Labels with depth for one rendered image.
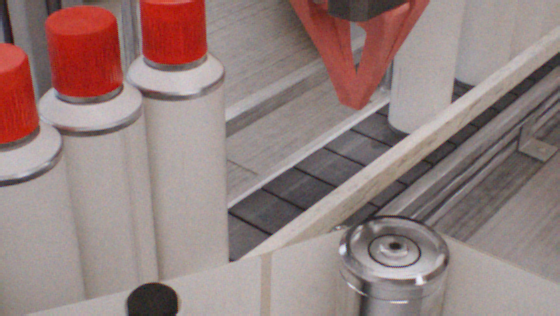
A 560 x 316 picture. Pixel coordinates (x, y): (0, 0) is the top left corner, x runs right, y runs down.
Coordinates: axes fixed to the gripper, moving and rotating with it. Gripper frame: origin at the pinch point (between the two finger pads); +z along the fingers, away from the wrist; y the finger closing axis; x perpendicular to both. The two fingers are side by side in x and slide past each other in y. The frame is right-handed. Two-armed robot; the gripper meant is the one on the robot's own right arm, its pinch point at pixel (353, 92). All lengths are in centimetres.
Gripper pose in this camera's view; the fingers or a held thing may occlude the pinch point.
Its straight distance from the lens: 48.0
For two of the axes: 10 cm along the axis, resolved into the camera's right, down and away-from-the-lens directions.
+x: -8.0, -3.4, 5.0
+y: 6.1, -4.2, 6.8
